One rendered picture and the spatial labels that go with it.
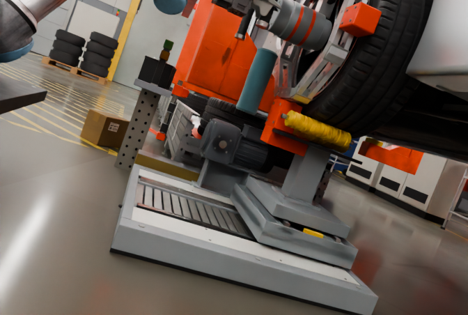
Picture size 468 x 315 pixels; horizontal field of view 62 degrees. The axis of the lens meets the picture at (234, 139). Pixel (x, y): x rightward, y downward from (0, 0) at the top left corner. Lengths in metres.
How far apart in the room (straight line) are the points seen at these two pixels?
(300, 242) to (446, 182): 5.06
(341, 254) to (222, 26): 1.13
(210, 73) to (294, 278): 1.04
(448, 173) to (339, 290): 5.11
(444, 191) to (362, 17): 5.27
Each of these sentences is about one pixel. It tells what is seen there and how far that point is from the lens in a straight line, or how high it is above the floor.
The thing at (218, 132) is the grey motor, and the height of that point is 0.36.
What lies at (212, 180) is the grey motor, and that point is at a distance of 1.88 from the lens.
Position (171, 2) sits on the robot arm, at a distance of 1.14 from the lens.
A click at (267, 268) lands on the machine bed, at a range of 1.19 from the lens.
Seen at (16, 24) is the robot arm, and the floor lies 0.48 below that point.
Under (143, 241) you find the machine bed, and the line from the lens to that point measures 1.10.
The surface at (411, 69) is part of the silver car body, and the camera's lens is 1.23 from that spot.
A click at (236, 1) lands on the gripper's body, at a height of 0.78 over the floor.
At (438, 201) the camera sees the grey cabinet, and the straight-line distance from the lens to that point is 6.32.
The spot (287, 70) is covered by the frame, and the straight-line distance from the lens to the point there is 1.70.
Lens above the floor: 0.46
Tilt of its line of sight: 4 degrees down
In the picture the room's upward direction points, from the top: 21 degrees clockwise
